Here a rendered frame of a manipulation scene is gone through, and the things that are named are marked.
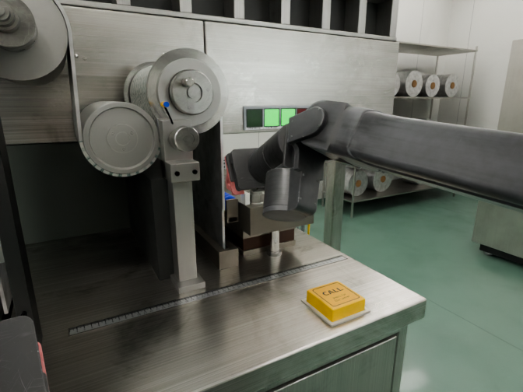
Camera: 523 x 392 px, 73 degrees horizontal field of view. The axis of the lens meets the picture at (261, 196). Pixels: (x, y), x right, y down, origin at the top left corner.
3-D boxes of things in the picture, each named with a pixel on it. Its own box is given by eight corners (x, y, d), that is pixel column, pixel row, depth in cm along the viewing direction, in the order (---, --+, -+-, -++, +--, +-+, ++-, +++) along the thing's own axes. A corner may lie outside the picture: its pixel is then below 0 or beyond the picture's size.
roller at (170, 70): (159, 127, 60) (154, 55, 57) (133, 120, 82) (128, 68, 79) (222, 124, 66) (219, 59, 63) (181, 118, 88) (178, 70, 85)
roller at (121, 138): (88, 177, 57) (78, 101, 54) (80, 156, 79) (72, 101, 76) (162, 170, 63) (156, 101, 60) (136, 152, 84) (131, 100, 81)
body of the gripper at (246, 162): (290, 185, 59) (314, 173, 53) (235, 192, 55) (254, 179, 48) (282, 149, 60) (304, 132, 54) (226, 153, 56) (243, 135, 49)
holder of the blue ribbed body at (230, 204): (227, 223, 73) (226, 200, 72) (192, 197, 92) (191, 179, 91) (240, 221, 75) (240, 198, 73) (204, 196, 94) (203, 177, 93)
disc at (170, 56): (150, 137, 61) (142, 44, 57) (149, 136, 61) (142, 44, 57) (229, 133, 67) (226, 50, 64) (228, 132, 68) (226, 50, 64)
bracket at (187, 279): (180, 295, 63) (167, 121, 55) (170, 280, 68) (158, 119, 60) (206, 288, 65) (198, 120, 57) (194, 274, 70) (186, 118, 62)
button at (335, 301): (331, 323, 55) (332, 309, 54) (305, 302, 61) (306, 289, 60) (365, 311, 58) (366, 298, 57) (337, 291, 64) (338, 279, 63)
